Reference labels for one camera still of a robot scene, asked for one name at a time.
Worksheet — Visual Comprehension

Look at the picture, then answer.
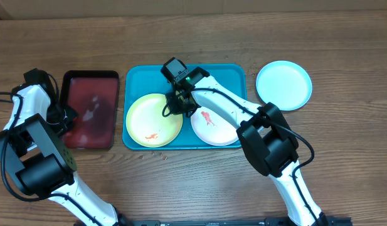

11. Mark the black tray with red water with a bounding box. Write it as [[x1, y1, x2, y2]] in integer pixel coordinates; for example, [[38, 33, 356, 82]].
[[60, 70, 120, 149]]

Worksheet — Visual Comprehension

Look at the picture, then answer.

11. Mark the yellow plate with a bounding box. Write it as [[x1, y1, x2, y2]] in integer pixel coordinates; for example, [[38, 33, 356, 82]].
[[125, 94, 183, 148]]

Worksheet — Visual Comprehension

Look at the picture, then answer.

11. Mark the light blue plate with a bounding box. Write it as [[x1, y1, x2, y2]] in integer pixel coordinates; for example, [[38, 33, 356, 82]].
[[256, 60, 313, 111]]

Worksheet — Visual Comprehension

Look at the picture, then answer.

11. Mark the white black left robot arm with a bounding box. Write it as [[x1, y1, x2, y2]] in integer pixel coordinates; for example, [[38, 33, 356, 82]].
[[0, 82, 128, 225]]

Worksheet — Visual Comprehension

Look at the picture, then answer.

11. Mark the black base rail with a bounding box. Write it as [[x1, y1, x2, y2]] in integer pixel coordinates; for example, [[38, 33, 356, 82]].
[[127, 217, 353, 226]]

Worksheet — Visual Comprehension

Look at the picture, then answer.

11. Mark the teal plastic tray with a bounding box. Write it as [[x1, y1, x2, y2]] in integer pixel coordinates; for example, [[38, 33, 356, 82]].
[[124, 63, 247, 150]]

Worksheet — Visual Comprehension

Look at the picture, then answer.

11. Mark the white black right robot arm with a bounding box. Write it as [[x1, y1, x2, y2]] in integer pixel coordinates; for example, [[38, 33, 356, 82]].
[[161, 63, 329, 225]]

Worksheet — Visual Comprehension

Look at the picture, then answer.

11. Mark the white plate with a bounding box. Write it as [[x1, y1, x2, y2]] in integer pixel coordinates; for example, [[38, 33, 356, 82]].
[[190, 107, 238, 146]]

